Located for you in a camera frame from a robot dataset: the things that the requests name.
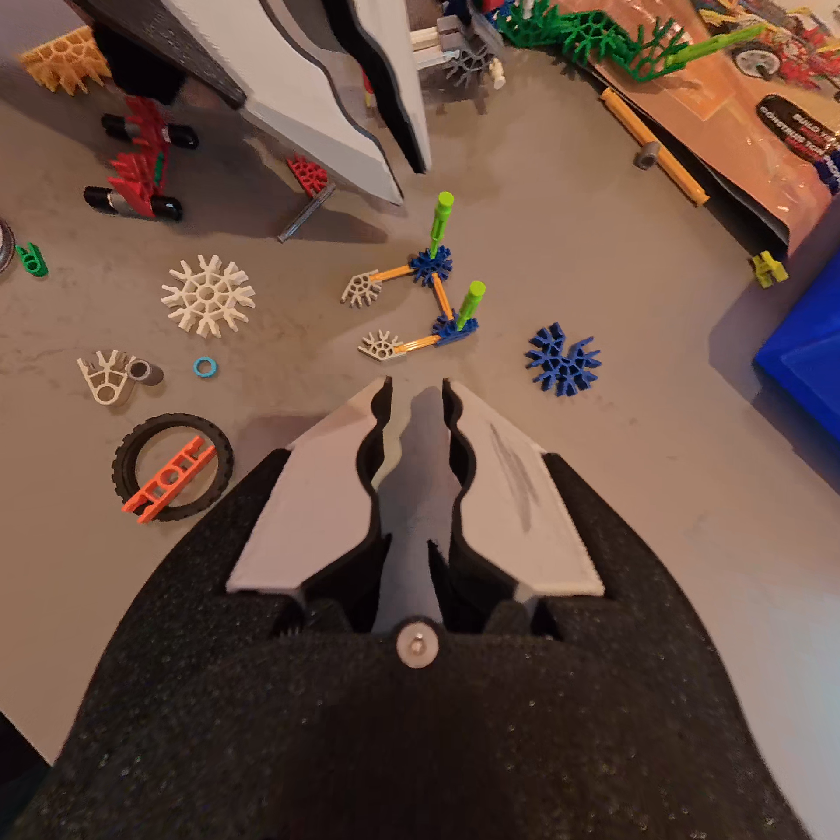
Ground yellow-green clip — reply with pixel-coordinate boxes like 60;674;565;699
750;251;790;290

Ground black rubber tyre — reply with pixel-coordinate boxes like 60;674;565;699
112;412;235;524

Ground white fan-shaped connector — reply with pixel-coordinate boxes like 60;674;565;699
77;350;139;406

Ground person's dark clothing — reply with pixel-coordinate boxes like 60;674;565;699
0;712;53;840

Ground yellow fan connector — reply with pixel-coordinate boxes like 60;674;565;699
18;25;112;96

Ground long yellow rod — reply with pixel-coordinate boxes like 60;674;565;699
599;87;711;207

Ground red green white toy model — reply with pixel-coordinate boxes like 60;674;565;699
363;0;769;109

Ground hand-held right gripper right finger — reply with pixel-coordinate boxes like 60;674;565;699
441;377;606;598

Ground blue green orange rod assembly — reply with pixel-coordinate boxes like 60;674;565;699
367;190;488;358

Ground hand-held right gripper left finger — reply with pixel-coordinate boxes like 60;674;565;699
225;375;395;597

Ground dark grey rod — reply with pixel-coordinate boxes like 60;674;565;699
277;182;337;244

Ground large blue double connector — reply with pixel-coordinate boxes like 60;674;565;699
524;322;602;398

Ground small red connector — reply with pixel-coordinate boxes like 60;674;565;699
287;155;329;198

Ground white snowflake connector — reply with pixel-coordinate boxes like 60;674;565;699
161;254;257;340

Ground blue plastic storage bin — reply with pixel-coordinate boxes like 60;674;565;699
753;249;840;447

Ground orange ladder connector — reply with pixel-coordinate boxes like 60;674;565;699
121;436;217;525

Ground red connector assembly black caps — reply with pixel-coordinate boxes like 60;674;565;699
83;95;200;222

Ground toy packaging bag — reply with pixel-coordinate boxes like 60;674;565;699
558;0;840;257

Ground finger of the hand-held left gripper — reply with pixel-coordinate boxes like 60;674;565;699
164;0;404;206
322;0;433;175

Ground small white connector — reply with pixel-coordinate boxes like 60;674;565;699
340;271;383;309
357;330;406;363

